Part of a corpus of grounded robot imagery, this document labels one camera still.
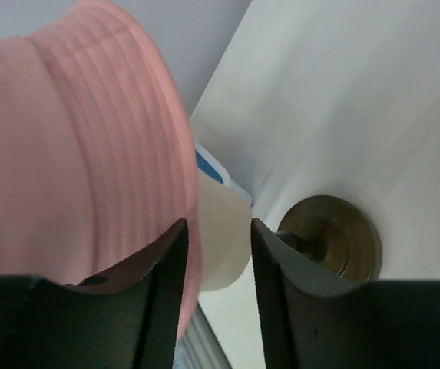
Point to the light blue bucket hat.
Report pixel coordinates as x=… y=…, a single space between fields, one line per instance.
x=207 y=168

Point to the clear plastic bin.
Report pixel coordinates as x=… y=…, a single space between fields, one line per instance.
x=227 y=180

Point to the pink bucket hat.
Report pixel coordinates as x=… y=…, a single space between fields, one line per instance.
x=97 y=157

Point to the brown round wooden stand base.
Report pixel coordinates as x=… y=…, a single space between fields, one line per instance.
x=336 y=235

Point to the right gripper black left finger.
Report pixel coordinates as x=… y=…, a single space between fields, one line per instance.
x=123 y=317

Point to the beige mannequin head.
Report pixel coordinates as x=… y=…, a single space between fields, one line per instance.
x=224 y=218

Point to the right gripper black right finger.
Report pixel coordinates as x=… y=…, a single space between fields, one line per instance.
x=311 y=318

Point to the aluminium front rail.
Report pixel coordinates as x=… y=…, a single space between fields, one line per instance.
x=199 y=347

